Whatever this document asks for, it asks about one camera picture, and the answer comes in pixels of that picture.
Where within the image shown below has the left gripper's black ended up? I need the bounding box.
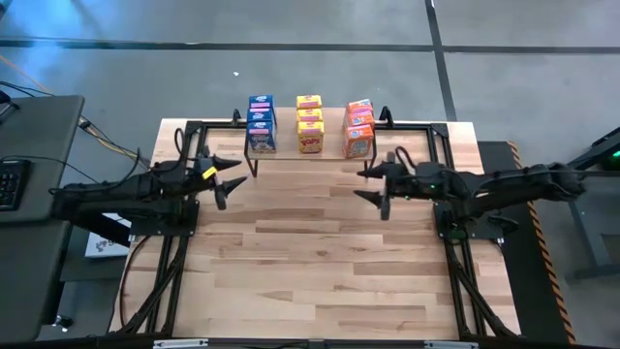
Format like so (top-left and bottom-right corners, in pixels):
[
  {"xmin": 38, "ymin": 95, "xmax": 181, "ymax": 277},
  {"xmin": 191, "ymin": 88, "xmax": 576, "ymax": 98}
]
[{"xmin": 169, "ymin": 145, "xmax": 249, "ymax": 211}]

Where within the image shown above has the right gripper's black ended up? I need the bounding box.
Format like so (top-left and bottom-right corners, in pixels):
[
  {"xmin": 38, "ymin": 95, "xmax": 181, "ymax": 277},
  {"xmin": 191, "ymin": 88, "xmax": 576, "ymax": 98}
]
[{"xmin": 353, "ymin": 151, "xmax": 456, "ymax": 222}]

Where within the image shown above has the orange Mini Wheats cereal box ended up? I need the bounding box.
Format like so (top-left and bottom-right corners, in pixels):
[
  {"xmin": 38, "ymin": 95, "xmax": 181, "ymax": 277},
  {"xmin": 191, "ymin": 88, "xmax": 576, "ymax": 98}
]
[
  {"xmin": 343, "ymin": 111, "xmax": 376, "ymax": 128},
  {"xmin": 345, "ymin": 98, "xmax": 374, "ymax": 114},
  {"xmin": 342, "ymin": 123, "xmax": 376, "ymax": 160}
]

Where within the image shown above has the blue Frosted Flakes cereal box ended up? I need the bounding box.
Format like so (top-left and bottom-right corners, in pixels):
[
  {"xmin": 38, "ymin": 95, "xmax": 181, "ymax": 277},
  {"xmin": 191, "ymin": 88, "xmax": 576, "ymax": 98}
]
[
  {"xmin": 248, "ymin": 94, "xmax": 276, "ymax": 111},
  {"xmin": 246, "ymin": 108, "xmax": 277, "ymax": 124},
  {"xmin": 245, "ymin": 120, "xmax": 278, "ymax": 155}
]

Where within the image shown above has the yellow Corn Pops cereal box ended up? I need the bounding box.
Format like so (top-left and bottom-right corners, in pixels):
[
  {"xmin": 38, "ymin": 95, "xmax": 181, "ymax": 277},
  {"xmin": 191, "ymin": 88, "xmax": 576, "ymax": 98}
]
[
  {"xmin": 296, "ymin": 120, "xmax": 326, "ymax": 155},
  {"xmin": 296, "ymin": 108, "xmax": 325, "ymax": 123},
  {"xmin": 295, "ymin": 94, "xmax": 324, "ymax": 111}
]

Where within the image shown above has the wooden shelf with black legs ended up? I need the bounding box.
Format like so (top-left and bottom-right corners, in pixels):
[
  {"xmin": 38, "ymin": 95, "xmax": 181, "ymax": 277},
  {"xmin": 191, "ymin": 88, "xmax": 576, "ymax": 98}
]
[{"xmin": 243, "ymin": 106, "xmax": 378, "ymax": 178}]

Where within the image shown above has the white cardboard box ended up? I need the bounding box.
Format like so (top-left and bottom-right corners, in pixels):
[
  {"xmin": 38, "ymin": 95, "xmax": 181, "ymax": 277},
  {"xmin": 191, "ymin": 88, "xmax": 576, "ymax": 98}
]
[{"xmin": 84, "ymin": 202, "xmax": 133, "ymax": 259}]

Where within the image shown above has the black mat with hazard stripe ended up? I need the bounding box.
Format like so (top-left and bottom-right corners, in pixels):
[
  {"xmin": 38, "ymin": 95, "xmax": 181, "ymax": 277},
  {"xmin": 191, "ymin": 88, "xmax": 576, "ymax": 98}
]
[{"xmin": 477, "ymin": 140, "xmax": 580, "ymax": 345}]

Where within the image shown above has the grey desk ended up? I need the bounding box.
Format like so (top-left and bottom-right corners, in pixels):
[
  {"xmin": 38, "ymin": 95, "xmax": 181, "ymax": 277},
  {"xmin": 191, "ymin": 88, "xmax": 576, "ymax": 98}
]
[{"xmin": 0, "ymin": 94, "xmax": 86, "ymax": 343}]

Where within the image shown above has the black keyboard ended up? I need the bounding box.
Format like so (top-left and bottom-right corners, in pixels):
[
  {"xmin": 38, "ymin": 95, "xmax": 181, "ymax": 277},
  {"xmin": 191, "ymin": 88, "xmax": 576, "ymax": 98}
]
[{"xmin": 0, "ymin": 158, "xmax": 31, "ymax": 212}]

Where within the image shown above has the dark metal stand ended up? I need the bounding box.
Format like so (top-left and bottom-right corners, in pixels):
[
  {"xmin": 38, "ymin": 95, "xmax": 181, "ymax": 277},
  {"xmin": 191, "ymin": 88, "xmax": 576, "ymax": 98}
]
[{"xmin": 564, "ymin": 126, "xmax": 620, "ymax": 292}]

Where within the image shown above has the black computer with green light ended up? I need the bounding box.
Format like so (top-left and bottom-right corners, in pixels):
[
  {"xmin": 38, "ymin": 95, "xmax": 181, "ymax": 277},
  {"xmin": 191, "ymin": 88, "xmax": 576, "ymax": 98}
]
[{"xmin": 588, "ymin": 126, "xmax": 620, "ymax": 172}]

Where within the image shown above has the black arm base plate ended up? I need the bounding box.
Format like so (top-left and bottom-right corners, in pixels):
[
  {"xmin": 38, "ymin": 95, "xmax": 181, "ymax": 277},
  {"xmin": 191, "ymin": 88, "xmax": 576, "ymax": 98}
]
[
  {"xmin": 129, "ymin": 199, "xmax": 201, "ymax": 238},
  {"xmin": 433, "ymin": 201, "xmax": 505, "ymax": 240}
]

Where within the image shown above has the black aluminium table frame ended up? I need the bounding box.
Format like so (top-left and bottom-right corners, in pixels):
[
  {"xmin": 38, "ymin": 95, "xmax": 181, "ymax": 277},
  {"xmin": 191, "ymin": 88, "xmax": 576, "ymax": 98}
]
[{"xmin": 113, "ymin": 118, "xmax": 519, "ymax": 340}]

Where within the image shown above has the silver metal bracket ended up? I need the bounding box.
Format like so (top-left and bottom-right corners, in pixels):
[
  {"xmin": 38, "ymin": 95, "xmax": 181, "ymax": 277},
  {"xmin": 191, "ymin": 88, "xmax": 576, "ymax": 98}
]
[
  {"xmin": 153, "ymin": 338, "xmax": 209, "ymax": 349},
  {"xmin": 424, "ymin": 340, "xmax": 480, "ymax": 349}
]

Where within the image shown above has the orange floor cable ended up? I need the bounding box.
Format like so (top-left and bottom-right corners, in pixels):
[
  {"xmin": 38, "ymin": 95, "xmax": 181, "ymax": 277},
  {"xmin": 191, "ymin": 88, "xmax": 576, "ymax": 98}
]
[{"xmin": 0, "ymin": 53, "xmax": 149, "ymax": 164}]

